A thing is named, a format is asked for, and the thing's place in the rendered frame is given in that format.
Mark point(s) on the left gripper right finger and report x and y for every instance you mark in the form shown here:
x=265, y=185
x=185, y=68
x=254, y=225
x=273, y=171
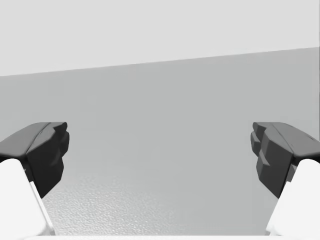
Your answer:
x=280, y=155

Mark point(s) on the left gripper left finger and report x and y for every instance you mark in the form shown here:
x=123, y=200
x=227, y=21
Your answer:
x=37, y=155

